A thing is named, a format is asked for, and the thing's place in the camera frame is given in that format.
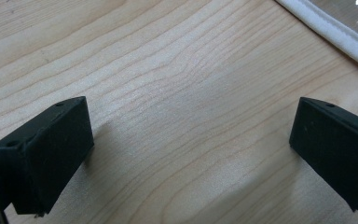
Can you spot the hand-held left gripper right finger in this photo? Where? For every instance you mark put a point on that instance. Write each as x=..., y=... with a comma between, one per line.
x=338, y=155

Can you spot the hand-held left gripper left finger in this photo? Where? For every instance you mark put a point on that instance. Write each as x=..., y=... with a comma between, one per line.
x=52, y=155

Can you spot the clear plastic bag white trim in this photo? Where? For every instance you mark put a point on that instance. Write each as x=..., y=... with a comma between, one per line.
x=338, y=31

